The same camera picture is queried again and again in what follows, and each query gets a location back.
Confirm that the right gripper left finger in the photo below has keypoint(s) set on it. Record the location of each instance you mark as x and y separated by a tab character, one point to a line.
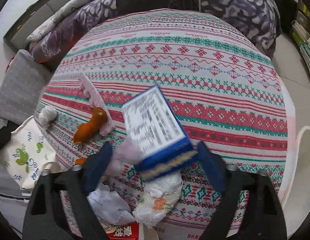
59	208

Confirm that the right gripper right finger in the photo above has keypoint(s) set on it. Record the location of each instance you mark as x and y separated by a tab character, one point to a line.
249	207

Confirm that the white paper ball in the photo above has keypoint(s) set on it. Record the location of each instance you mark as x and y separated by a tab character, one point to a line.
109	207

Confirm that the floral paper cup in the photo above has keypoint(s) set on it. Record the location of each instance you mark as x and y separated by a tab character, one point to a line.
27	154

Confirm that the red white torn carton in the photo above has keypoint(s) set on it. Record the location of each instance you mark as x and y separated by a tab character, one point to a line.
132	231

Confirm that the small white tissue ball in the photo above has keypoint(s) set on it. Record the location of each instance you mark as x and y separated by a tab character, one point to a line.
46	116

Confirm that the white floral tissue wad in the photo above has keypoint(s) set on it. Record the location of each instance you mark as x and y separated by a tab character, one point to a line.
158	199

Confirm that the blue cardboard box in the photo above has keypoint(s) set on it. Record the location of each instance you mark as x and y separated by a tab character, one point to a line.
152	125

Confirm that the white plastic trash bin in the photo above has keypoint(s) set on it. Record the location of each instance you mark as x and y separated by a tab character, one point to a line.
295	187

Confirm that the grey checked cushion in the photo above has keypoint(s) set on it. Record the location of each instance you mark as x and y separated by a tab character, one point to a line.
23	84

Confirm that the patterned round tablecloth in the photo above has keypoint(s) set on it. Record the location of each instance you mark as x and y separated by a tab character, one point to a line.
221	88

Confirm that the grey bed headboard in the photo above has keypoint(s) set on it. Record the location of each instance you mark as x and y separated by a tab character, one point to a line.
33	17

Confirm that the bed with purple blanket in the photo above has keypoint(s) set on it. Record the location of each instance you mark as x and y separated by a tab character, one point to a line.
258	20

